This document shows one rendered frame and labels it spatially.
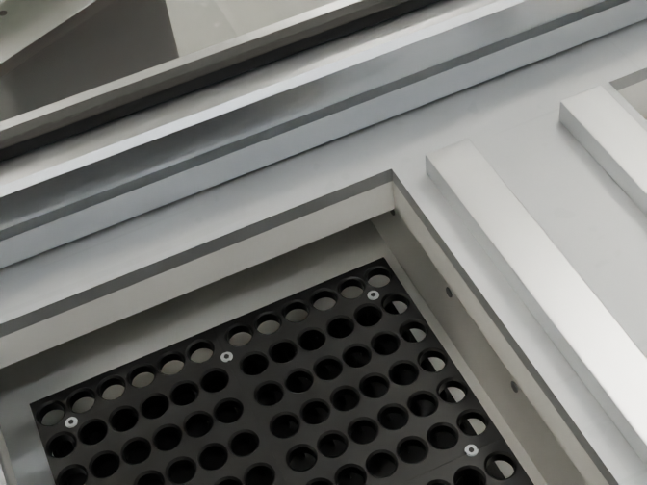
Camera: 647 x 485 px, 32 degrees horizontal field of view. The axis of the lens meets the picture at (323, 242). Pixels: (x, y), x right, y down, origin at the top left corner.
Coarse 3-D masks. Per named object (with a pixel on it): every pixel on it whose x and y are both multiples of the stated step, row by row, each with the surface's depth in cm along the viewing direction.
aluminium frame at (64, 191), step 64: (448, 0) 51; (512, 0) 51; (576, 0) 53; (640, 0) 55; (256, 64) 49; (320, 64) 49; (384, 64) 50; (448, 64) 53; (512, 64) 54; (64, 128) 47; (128, 128) 48; (192, 128) 48; (256, 128) 50; (320, 128) 51; (0, 192) 46; (64, 192) 48; (128, 192) 49; (192, 192) 51; (0, 256) 49
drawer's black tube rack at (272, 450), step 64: (320, 320) 51; (384, 320) 51; (192, 384) 50; (256, 384) 50; (320, 384) 49; (384, 384) 50; (448, 384) 49; (64, 448) 52; (128, 448) 48; (192, 448) 48; (256, 448) 47; (320, 448) 48; (384, 448) 47; (448, 448) 47
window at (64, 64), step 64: (0, 0) 42; (64, 0) 44; (128, 0) 45; (192, 0) 46; (256, 0) 47; (320, 0) 49; (384, 0) 50; (0, 64) 44; (64, 64) 46; (128, 64) 47; (192, 64) 48; (0, 128) 46
